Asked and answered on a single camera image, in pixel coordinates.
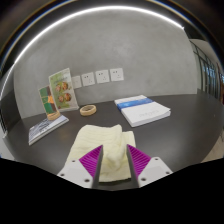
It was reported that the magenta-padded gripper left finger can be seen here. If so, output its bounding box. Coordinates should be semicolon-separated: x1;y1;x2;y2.
56;144;104;189

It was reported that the black-framed glass partition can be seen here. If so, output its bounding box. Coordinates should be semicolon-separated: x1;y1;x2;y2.
189;39;224;101

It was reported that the green menu stand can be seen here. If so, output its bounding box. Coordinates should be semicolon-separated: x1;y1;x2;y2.
48;67;80;113

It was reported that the grey patterned magazine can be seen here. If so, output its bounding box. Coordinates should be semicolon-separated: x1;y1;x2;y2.
27;114;70;147

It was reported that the cream yellow towel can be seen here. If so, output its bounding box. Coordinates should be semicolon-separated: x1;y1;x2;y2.
64;123;138;184

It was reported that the orange sign on wooden base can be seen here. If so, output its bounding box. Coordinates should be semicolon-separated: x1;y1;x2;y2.
38;84;62;122

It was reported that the white book with blue band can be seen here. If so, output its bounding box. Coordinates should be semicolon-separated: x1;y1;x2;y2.
114;94;154;112

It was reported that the curved ceiling light strip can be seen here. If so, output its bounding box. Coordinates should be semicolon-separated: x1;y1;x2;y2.
1;5;185;98

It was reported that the thick white book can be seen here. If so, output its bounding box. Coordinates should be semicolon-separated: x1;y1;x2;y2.
120;101;172;128

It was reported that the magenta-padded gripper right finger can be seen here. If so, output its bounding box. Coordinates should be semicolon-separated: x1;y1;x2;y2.
125;143;174;188

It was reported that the wooden ring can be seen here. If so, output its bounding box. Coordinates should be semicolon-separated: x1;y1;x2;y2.
79;104;98;117

